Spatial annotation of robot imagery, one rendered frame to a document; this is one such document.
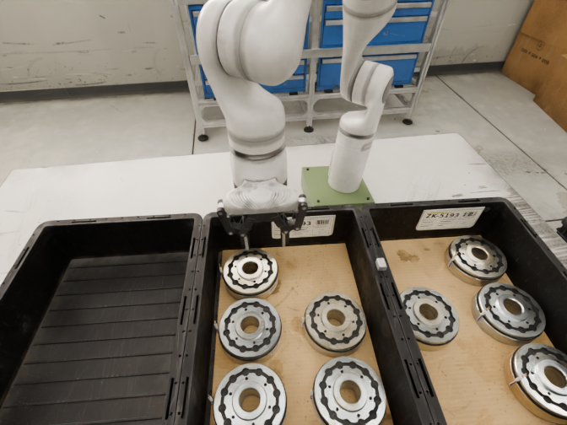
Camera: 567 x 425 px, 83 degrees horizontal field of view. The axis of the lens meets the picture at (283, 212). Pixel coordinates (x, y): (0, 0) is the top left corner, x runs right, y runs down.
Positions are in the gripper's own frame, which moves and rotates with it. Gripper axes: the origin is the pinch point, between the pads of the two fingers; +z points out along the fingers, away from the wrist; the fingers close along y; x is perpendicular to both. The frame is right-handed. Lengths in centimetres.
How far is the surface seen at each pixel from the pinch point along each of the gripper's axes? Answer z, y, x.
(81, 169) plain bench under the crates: 25, 60, -55
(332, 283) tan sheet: 11.5, -12.3, 2.8
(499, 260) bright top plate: 8.8, -44.7, 2.1
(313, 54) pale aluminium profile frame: 38, -38, -183
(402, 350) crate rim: 1.3, -17.4, 19.5
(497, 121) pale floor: 98, -195, -186
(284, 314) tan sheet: 11.3, -2.6, 8.4
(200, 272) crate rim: 1.2, 10.6, 5.0
